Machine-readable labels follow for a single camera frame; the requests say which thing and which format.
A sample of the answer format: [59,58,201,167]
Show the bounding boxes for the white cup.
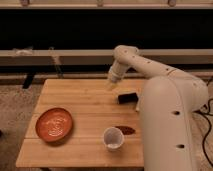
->
[103,127,124,151]

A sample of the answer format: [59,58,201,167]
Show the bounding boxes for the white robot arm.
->
[108,45,209,171]

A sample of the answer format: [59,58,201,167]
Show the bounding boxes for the black cable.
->
[194,98,213,168]

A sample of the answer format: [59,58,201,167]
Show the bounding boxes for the orange ceramic bowl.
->
[35,108,73,143]

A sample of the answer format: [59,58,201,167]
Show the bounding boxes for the black rectangular block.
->
[118,93,138,104]

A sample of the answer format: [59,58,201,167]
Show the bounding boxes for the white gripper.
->
[106,60,127,91]

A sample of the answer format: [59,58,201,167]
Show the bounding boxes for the wooden table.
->
[16,79,145,168]

